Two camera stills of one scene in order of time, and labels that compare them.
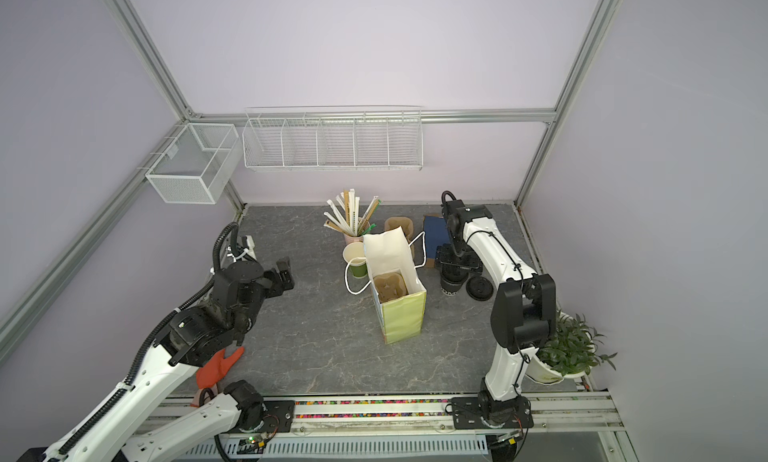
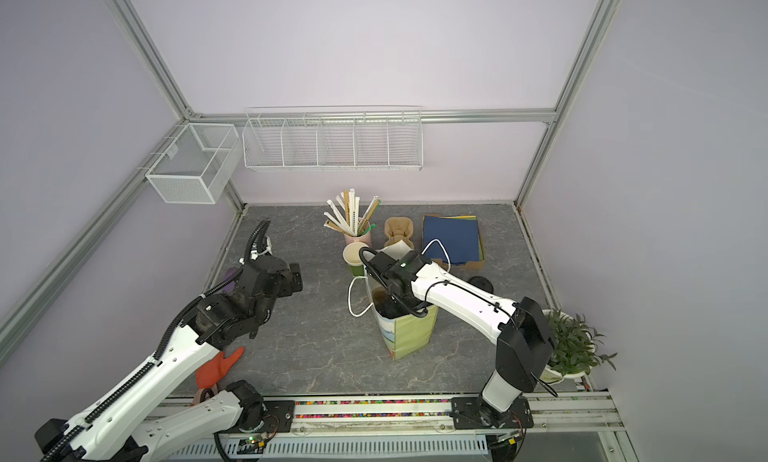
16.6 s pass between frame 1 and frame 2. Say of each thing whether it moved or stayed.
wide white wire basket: stayed
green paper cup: stayed
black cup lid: stayed
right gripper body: moved
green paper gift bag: moved
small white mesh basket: stayed
